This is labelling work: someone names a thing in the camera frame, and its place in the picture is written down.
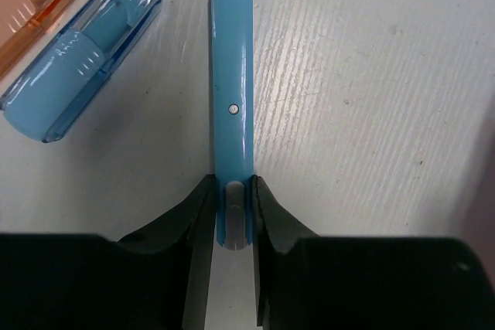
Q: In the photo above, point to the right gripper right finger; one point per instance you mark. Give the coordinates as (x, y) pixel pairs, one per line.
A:
(307, 281)

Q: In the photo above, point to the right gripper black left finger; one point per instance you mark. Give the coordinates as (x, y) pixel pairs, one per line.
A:
(156, 277)

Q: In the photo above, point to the blue marker cap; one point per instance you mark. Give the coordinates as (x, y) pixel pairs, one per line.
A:
(51, 93)

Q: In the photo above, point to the blue highlighter pen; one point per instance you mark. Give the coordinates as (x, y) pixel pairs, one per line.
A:
(232, 62)

